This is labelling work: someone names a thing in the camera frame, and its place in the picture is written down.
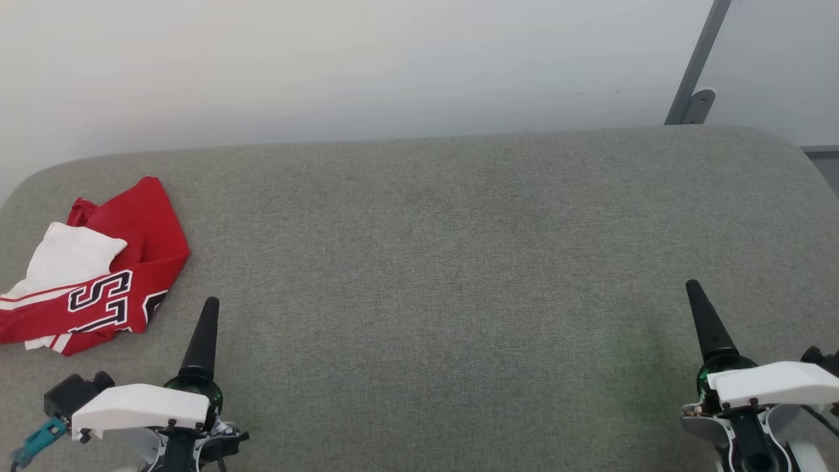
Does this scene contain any white right camera bracket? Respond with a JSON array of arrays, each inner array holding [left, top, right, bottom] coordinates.
[[707, 361, 839, 410]]

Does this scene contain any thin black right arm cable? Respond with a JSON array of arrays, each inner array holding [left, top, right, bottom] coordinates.
[[803, 405, 839, 437]]

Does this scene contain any white left camera bracket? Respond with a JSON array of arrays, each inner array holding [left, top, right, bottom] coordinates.
[[71, 383, 210, 441]]

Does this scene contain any grey fabric sofa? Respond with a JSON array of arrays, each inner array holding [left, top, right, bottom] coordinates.
[[0, 125, 839, 472]]

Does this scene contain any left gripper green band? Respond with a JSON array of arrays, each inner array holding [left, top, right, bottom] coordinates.
[[147, 297, 250, 472]]

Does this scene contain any red and white jersey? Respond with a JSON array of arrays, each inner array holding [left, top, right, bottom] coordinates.
[[0, 176, 191, 357]]

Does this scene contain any teal left camera connector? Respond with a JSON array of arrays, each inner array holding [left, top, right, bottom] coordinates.
[[10, 416, 68, 467]]

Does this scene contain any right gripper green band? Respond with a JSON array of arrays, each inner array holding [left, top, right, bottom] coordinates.
[[682, 280, 760, 420]]

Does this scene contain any grey metal post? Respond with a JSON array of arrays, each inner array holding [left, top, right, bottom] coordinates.
[[664, 0, 732, 125]]

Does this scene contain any white camera bracket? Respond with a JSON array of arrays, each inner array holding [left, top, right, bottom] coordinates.
[[707, 361, 839, 410], [71, 383, 210, 441]]

